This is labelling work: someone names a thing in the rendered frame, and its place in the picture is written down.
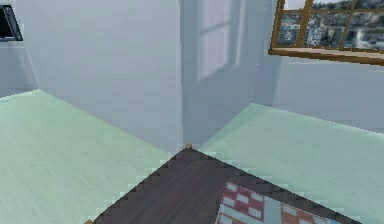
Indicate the red white checked box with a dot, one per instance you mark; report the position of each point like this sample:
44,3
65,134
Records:
245,206

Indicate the wooden framed window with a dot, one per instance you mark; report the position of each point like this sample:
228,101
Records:
328,28

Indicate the dark brown wooden table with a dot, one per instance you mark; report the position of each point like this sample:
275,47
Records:
173,193

